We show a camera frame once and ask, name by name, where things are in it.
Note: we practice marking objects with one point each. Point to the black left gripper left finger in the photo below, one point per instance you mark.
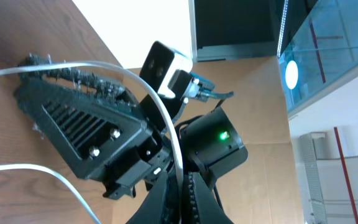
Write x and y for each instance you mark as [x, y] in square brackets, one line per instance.
[161, 204]

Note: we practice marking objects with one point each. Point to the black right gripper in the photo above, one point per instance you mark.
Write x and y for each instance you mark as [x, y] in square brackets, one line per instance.
[98, 127]

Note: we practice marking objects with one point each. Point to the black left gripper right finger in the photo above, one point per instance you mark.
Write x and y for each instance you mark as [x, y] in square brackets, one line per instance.
[198, 205]

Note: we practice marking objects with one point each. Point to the cardboard side panel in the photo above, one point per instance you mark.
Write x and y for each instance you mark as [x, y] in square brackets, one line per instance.
[264, 189]

